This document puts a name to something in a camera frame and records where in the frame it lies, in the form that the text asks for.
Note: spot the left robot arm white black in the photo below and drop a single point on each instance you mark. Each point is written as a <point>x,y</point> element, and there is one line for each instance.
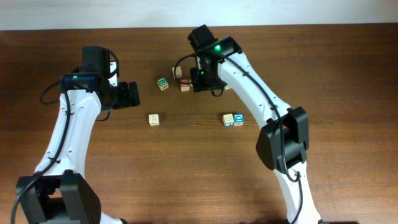
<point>58,192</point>

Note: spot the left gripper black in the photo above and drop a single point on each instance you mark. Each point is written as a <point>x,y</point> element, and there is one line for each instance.
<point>125,99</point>

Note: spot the wooden block blue side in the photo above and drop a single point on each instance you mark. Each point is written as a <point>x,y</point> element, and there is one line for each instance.
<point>228,119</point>

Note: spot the red U wooden block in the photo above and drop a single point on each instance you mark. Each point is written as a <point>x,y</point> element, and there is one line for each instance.
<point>185,84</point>

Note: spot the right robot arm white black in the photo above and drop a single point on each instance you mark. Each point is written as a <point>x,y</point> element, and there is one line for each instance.
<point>284,137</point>

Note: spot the blue D wooden block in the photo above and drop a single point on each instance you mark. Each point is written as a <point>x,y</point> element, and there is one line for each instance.
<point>238,119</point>

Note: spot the plain wooden block top left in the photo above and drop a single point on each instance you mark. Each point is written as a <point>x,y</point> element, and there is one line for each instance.
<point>177,72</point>

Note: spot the green B wooden block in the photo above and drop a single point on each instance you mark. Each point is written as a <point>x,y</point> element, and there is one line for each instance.
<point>162,83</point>

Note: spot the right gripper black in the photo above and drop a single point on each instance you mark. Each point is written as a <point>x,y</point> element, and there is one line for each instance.
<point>196,84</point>

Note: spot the wooden block number 2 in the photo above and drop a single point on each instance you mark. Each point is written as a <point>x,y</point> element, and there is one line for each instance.
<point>154,119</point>

